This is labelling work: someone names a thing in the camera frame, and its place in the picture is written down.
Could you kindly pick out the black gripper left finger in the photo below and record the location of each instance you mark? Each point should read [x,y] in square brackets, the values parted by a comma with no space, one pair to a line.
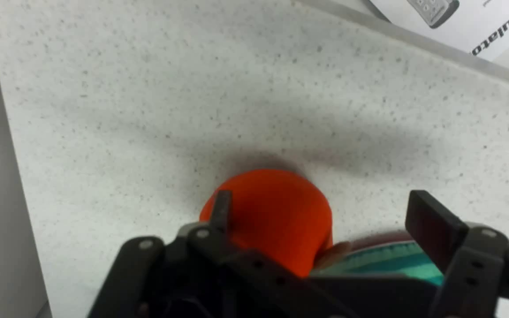
[195,283]

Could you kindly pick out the white printed cardboard box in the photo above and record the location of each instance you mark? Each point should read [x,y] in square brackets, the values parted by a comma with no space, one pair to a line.
[472,28]

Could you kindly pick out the orange plush toy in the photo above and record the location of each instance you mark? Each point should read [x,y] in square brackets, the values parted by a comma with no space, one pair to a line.
[272,218]

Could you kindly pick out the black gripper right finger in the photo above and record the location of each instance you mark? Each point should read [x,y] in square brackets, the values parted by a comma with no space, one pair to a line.
[485,265]

